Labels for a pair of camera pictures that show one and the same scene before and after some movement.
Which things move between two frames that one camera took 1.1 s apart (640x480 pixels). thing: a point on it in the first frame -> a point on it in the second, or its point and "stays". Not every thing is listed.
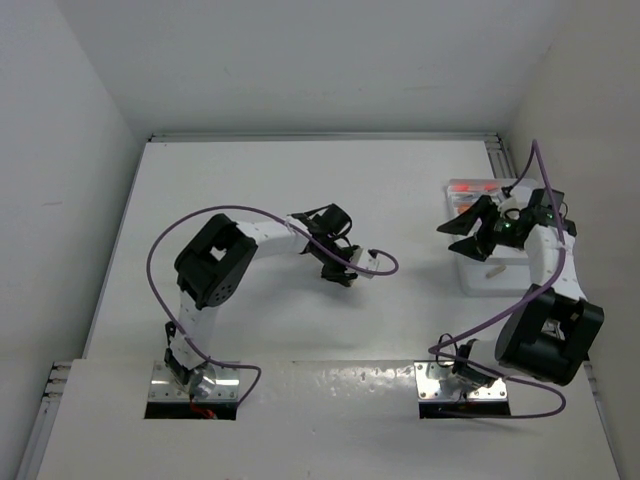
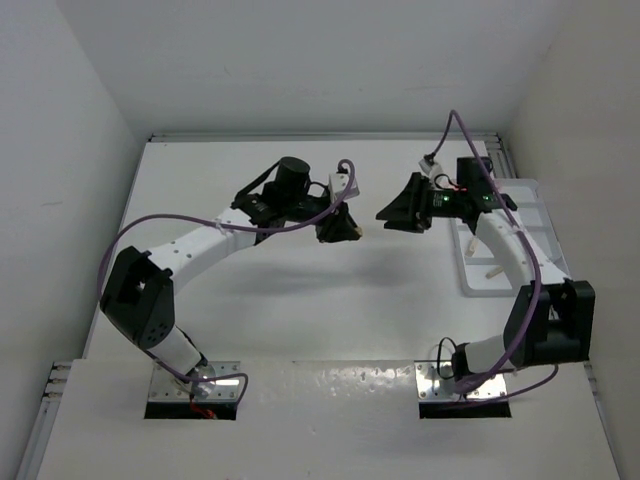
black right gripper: x=476 y=246 -> x=409 y=210
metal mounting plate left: x=165 y=385 stays
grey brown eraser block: x=496 y=271 stays
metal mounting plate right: x=436 y=381 stays
